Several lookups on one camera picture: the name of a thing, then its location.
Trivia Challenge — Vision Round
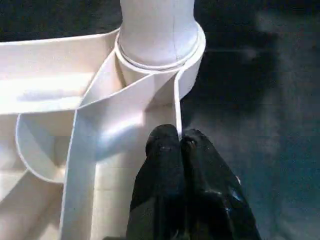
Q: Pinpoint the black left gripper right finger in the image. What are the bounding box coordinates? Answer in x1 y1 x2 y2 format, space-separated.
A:
180 128 262 240

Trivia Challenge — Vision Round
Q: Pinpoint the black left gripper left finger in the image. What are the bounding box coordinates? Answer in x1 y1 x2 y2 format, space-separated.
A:
125 125 188 240

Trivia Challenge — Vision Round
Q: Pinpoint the white plastic table top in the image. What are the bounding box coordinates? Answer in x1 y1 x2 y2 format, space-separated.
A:
0 21 207 240

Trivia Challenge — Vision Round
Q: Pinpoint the white plastic table leg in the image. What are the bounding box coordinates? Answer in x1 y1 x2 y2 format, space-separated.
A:
118 0 197 70

